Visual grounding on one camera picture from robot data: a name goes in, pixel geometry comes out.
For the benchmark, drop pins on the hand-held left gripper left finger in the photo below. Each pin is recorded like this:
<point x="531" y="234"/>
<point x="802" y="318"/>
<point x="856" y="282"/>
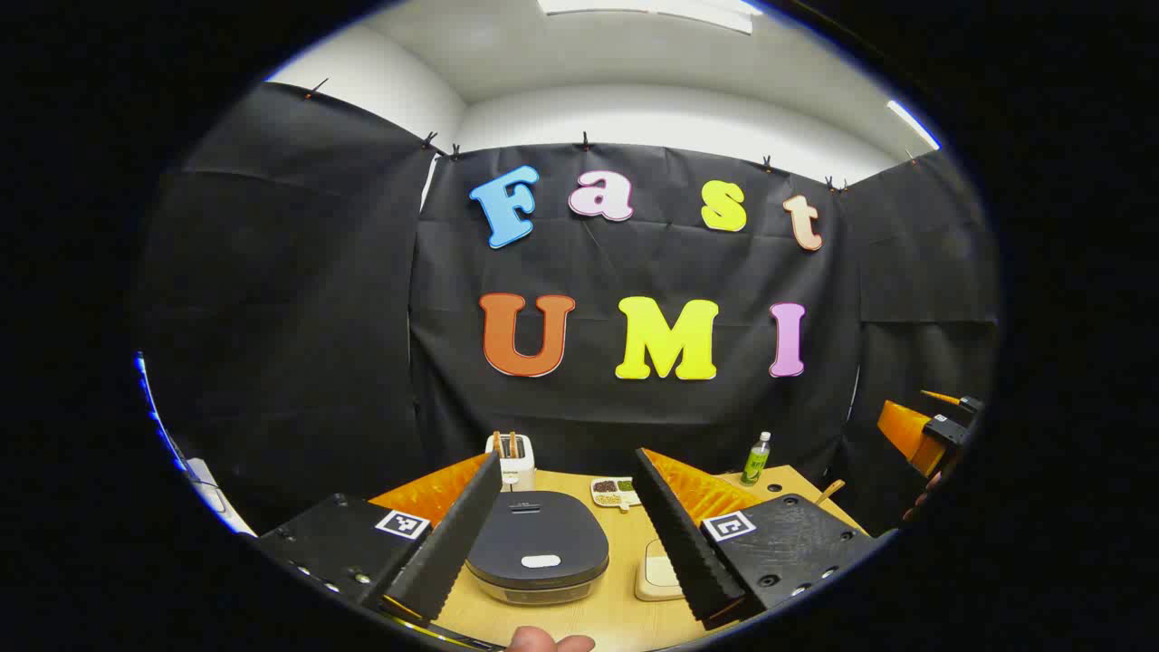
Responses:
<point x="453" y="543"/>

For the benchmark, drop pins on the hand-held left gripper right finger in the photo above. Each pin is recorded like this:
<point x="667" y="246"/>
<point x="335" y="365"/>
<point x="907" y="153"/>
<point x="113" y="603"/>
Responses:
<point x="684" y="543"/>

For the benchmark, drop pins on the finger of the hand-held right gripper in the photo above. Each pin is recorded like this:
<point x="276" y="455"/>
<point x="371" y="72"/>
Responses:
<point x="905" y="435"/>
<point x="951" y="399"/>

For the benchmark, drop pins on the clear rice box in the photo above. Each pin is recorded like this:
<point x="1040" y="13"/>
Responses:
<point x="645" y="589"/>

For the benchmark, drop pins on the dark grey rice cooker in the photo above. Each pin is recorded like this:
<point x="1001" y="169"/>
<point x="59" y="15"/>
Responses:
<point x="543" y="534"/>

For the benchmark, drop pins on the wooden spoon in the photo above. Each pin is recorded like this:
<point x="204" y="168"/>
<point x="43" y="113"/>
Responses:
<point x="831" y="491"/>

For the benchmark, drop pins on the white divided bean dish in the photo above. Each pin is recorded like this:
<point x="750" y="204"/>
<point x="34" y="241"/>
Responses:
<point x="607" y="494"/>

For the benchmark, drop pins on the white toaster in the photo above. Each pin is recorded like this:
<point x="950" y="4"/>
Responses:
<point x="518" y="473"/>

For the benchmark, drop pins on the green drink bottle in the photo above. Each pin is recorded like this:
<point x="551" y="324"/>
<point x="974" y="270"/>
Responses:
<point x="754" y="466"/>

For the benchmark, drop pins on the black backdrop cloth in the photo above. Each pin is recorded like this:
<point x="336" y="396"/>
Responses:
<point x="634" y="407"/>

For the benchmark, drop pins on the white side table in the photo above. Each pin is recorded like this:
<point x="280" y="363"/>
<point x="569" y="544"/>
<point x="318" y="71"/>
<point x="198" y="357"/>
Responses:
<point x="222" y="503"/>

